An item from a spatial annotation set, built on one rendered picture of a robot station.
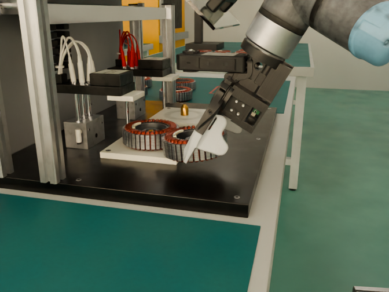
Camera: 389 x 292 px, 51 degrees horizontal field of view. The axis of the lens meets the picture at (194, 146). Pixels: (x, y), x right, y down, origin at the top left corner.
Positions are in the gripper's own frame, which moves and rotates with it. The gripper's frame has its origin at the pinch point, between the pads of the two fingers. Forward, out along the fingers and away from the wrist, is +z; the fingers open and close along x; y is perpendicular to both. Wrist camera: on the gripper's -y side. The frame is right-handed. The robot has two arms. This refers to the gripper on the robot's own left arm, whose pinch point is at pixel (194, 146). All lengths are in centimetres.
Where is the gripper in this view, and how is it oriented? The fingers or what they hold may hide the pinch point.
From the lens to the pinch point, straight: 69.7
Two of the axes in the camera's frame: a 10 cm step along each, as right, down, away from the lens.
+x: 3.1, -3.2, 9.0
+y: 8.4, 5.3, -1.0
